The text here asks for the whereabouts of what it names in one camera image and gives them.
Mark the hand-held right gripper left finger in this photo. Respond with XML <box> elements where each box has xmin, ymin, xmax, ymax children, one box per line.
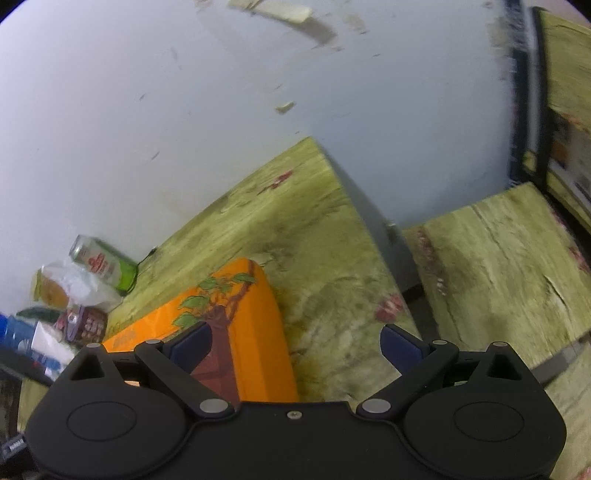
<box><xmin>69</xmin><ymin>320</ymin><xmax>234</xmax><ymax>418</ymax></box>

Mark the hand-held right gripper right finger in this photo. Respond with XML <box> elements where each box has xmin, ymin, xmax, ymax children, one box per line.
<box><xmin>358</xmin><ymin>323</ymin><xmax>527</xmax><ymax>419</ymax></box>

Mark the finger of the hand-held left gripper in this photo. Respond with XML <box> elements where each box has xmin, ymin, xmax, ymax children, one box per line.
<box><xmin>0</xmin><ymin>348</ymin><xmax>55</xmax><ymax>385</ymax></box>

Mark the orange printed box lid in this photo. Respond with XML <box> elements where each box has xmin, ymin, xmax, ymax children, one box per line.
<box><xmin>102</xmin><ymin>257</ymin><xmax>300</xmax><ymax>404</ymax></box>

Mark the wood-pattern desktop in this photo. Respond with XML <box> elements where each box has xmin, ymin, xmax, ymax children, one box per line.
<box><xmin>18</xmin><ymin>136</ymin><xmax>423</xmax><ymax>407</ymax></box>

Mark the white paper towel roll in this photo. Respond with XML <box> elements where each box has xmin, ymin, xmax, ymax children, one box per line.
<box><xmin>30</xmin><ymin>320</ymin><xmax>77</xmax><ymax>365</ymax></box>

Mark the dark green bag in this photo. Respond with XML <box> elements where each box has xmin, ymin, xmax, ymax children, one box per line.
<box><xmin>18</xmin><ymin>307</ymin><xmax>61</xmax><ymax>324</ymax></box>

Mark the purple-rimmed brown can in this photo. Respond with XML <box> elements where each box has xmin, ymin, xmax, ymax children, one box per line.
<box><xmin>62</xmin><ymin>305</ymin><xmax>109</xmax><ymax>344</ymax></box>

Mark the white plastic bag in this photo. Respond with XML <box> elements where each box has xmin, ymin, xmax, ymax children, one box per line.
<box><xmin>31</xmin><ymin>261</ymin><xmax>123</xmax><ymax>315</ymax></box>

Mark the green silver beer can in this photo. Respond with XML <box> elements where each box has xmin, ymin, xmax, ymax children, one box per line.
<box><xmin>69</xmin><ymin>234</ymin><xmax>139</xmax><ymax>296</ymax></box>

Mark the wood-pattern side table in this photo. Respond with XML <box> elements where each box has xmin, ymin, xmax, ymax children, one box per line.
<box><xmin>402</xmin><ymin>182</ymin><xmax>591</xmax><ymax>480</ymax></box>

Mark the black metal bar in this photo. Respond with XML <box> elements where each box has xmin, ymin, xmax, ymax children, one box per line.
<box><xmin>531</xmin><ymin>7</ymin><xmax>555</xmax><ymax>185</ymax></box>
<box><xmin>503</xmin><ymin>0</ymin><xmax>532</xmax><ymax>181</ymax></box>

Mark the wood-pattern board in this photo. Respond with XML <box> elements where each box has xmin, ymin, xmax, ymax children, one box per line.
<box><xmin>538</xmin><ymin>9</ymin><xmax>591</xmax><ymax>217</ymax></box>

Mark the peeling wall tape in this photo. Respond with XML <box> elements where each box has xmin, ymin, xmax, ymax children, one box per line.
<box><xmin>228</xmin><ymin>0</ymin><xmax>311</xmax><ymax>24</ymax></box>

